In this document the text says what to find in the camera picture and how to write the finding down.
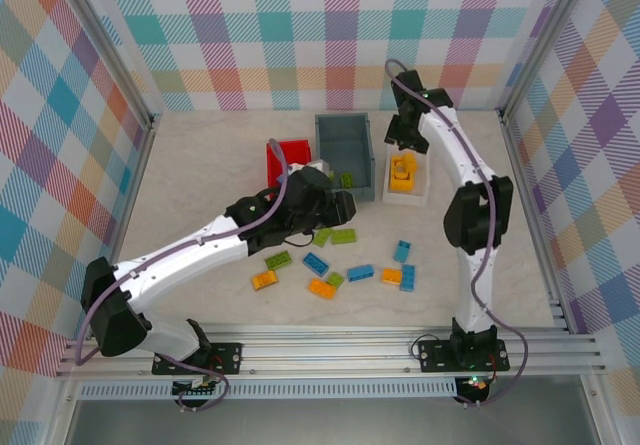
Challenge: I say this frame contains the red plastic bin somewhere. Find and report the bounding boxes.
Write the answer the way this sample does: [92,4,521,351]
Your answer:
[264,138,315,201]

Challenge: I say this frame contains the aluminium side rail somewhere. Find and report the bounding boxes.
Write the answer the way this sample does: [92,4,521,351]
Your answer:
[497,109,576,336]
[44,114,161,445]

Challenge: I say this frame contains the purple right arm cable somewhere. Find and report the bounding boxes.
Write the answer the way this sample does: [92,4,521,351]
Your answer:
[384,58,530,409]

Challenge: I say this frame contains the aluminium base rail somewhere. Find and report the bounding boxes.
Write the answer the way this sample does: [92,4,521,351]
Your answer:
[55,328,609,380]

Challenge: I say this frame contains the white plastic bin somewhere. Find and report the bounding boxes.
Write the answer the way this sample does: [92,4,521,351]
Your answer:
[382,137,431,207]

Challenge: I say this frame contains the small circuit board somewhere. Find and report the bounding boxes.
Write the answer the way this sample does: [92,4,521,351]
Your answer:
[458,374,490,392]
[172,377,224,400]

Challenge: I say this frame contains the aluminium frame post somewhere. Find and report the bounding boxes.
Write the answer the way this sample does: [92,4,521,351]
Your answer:
[494,0,604,124]
[59,0,164,131]

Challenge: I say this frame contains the grey plastic bin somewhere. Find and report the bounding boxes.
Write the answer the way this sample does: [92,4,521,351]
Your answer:
[313,112,376,204]

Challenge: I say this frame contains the yellow lego window frame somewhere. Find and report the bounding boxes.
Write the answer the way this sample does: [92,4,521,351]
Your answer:
[389,167,417,192]

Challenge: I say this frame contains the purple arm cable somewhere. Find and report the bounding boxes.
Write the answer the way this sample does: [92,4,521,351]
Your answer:
[384,58,530,409]
[74,137,296,414]

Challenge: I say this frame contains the white slotted cable duct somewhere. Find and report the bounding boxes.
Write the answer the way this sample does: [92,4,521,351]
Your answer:
[79,382,459,401]

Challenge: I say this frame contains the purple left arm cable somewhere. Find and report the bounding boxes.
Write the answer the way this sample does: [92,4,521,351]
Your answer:
[74,137,296,414]

